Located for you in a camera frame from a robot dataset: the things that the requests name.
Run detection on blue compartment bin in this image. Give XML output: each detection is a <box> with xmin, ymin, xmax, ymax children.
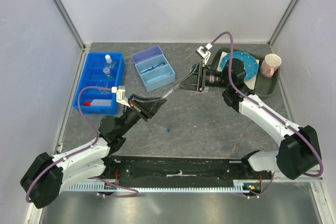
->
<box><xmin>72</xmin><ymin>52</ymin><xmax>125</xmax><ymax>115</ymax></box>

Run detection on blue cap tube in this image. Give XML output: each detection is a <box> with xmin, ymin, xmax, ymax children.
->
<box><xmin>162</xmin><ymin>85</ymin><xmax>180</xmax><ymax>99</ymax></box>
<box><xmin>153</xmin><ymin>124</ymin><xmax>170</xmax><ymax>132</ymax></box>

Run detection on clear flask white cap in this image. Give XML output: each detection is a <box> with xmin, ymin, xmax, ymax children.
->
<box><xmin>105</xmin><ymin>54</ymin><xmax>117</xmax><ymax>69</ymax></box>

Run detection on dark grey tray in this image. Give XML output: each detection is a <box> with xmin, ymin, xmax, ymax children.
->
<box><xmin>211</xmin><ymin>47</ymin><xmax>280</xmax><ymax>98</ymax></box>

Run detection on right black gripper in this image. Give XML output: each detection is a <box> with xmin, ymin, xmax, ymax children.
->
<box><xmin>174</xmin><ymin>61</ymin><xmax>231</xmax><ymax>92</ymax></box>

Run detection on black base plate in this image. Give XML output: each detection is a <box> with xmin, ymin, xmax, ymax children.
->
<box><xmin>99</xmin><ymin>156</ymin><xmax>271</xmax><ymax>187</ymax></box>

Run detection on purple cable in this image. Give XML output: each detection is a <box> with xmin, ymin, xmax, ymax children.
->
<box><xmin>209</xmin><ymin>31</ymin><xmax>324</xmax><ymax>200</ymax></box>
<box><xmin>25</xmin><ymin>85</ymin><xmax>140</xmax><ymax>204</ymax></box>

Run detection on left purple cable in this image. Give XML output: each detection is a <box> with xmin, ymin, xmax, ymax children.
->
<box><xmin>25</xmin><ymin>85</ymin><xmax>140</xmax><ymax>204</ymax></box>

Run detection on small glass beaker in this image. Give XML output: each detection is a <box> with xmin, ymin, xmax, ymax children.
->
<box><xmin>102</xmin><ymin>67</ymin><xmax>115</xmax><ymax>80</ymax></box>

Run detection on blue safety glasses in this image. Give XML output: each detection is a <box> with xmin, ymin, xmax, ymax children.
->
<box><xmin>141</xmin><ymin>62</ymin><xmax>166</xmax><ymax>74</ymax></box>

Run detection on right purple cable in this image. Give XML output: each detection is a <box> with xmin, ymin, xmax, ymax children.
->
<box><xmin>209</xmin><ymin>31</ymin><xmax>324</xmax><ymax>200</ymax></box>

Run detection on pink paper cup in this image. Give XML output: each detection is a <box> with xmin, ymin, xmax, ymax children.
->
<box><xmin>260</xmin><ymin>54</ymin><xmax>282</xmax><ymax>78</ymax></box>

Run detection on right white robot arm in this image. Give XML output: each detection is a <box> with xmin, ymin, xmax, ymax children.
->
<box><xmin>174</xmin><ymin>59</ymin><xmax>323</xmax><ymax>180</ymax></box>

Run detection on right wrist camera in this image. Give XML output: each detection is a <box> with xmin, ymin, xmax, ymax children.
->
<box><xmin>195</xmin><ymin>43</ymin><xmax>213</xmax><ymax>65</ymax></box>

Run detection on glass stirring pipette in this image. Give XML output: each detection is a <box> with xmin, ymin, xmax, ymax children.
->
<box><xmin>149</xmin><ymin>72</ymin><xmax>170</xmax><ymax>80</ymax></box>

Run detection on glass funnel dish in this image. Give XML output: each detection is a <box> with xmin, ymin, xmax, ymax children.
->
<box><xmin>96</xmin><ymin>80</ymin><xmax>111</xmax><ymax>94</ymax></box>

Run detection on teal dotted plate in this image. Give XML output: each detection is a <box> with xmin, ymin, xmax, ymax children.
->
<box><xmin>217</xmin><ymin>51</ymin><xmax>259</xmax><ymax>81</ymax></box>

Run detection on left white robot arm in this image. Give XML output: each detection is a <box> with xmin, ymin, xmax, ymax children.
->
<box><xmin>20</xmin><ymin>94</ymin><xmax>167</xmax><ymax>209</ymax></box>

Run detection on red cap wash bottle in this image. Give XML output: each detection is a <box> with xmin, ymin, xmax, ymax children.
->
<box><xmin>83</xmin><ymin>99</ymin><xmax>112</xmax><ymax>107</ymax></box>

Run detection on light blue box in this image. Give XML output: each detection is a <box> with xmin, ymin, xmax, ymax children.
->
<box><xmin>140</xmin><ymin>65</ymin><xmax>175</xmax><ymax>92</ymax></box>
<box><xmin>135</xmin><ymin>54</ymin><xmax>168</xmax><ymax>75</ymax></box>

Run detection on light blue cable duct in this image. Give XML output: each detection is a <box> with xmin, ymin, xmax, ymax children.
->
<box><xmin>65</xmin><ymin>180</ymin><xmax>255</xmax><ymax>194</ymax></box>

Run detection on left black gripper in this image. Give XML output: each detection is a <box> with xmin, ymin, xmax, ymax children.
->
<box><xmin>118</xmin><ymin>93</ymin><xmax>167</xmax><ymax>136</ymax></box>

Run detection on white paper sheet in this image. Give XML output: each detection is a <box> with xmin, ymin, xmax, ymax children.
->
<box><xmin>245</xmin><ymin>59</ymin><xmax>260</xmax><ymax>90</ymax></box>

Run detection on purple plastic box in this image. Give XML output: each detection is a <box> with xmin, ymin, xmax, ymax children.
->
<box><xmin>131</xmin><ymin>45</ymin><xmax>163</xmax><ymax>64</ymax></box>

